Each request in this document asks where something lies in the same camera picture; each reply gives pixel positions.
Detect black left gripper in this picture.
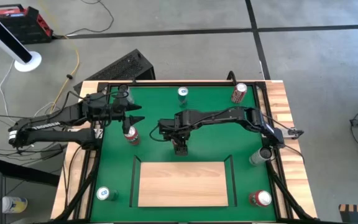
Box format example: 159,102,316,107
104,98,146,125

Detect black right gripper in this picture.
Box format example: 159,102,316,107
158,117,193,156

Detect silver beverage can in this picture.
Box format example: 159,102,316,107
249,147,273,166
118,83,135,105

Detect red can blue logo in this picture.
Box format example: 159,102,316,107
123,126,141,146

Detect green can blue tab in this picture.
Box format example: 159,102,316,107
177,86,189,108
96,186,119,202

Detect red cola can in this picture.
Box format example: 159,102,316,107
248,190,273,208
231,82,248,105

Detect wooden shelf black brackets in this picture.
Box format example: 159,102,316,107
130,154,238,208

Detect black perforated metal case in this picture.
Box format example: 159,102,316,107
73,49,157,94

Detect white tower with dark panel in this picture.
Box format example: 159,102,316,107
0,2,42,73

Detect red black toolbox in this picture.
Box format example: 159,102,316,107
0,3,54,44

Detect white yellow canister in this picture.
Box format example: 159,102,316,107
1,196,29,214

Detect orange black striped box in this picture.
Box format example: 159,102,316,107
338,203,358,224

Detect black aluminium table frame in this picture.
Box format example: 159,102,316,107
53,80,315,224

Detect yellow floor cable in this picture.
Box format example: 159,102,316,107
37,0,81,113

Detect black curved cable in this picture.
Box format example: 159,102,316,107
227,70,238,85

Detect black floor cable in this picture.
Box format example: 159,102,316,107
53,0,115,39

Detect white floor cable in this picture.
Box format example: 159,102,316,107
0,60,48,124

